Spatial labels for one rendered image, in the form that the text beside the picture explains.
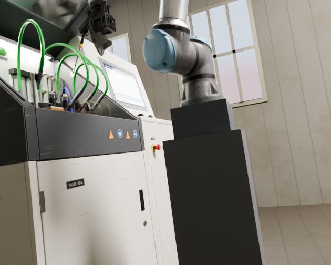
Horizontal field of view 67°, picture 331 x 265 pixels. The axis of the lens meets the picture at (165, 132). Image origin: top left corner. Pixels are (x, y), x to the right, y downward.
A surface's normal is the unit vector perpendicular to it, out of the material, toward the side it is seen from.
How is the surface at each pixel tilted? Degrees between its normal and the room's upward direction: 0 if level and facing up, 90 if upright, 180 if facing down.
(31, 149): 90
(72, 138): 90
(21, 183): 90
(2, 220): 90
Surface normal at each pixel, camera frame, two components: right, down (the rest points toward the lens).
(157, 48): -0.70, 0.17
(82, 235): 0.91, -0.15
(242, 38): -0.35, -0.03
